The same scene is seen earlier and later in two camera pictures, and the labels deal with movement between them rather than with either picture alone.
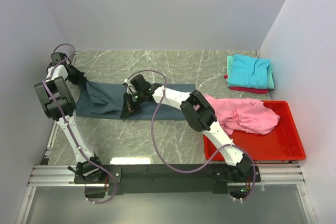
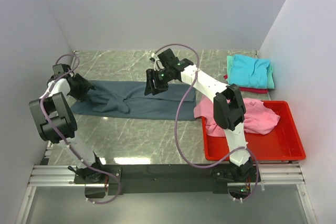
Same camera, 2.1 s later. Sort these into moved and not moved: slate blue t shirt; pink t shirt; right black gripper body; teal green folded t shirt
Moved: right black gripper body
Not moved: teal green folded t shirt; pink t shirt; slate blue t shirt
